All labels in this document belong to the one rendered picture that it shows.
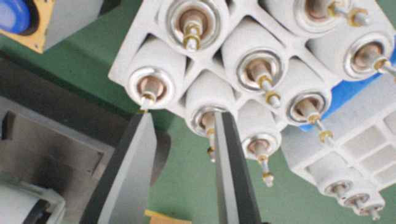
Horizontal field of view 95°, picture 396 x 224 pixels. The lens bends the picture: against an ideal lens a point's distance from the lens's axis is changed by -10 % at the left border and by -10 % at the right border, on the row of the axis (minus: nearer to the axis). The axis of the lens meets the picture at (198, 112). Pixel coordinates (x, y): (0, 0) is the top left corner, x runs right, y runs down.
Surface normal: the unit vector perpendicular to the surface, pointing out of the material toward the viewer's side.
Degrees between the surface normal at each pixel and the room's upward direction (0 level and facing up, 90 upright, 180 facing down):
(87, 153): 0
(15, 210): 108
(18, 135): 0
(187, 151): 0
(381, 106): 90
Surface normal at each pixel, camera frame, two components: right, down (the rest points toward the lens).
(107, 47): 0.00, 0.61
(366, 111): -0.80, -0.48
